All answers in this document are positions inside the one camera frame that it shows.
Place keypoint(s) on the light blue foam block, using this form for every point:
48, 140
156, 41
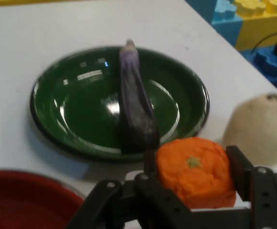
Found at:
224, 23

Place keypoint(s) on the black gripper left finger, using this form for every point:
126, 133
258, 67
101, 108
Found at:
129, 205

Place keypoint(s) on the dark green round plate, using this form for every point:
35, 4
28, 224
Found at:
81, 114

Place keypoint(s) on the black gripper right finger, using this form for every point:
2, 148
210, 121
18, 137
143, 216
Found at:
265, 188

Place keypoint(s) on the orange toy fruit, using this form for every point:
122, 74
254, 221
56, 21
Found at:
195, 176

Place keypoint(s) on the dark blue foam block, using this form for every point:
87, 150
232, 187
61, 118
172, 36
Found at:
272, 66

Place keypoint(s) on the purple toy eggplant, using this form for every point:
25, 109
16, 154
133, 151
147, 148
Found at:
133, 102

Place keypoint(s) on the red round plate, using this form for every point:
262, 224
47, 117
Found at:
21, 202

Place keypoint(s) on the beige toy pear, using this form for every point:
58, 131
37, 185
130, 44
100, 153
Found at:
258, 128

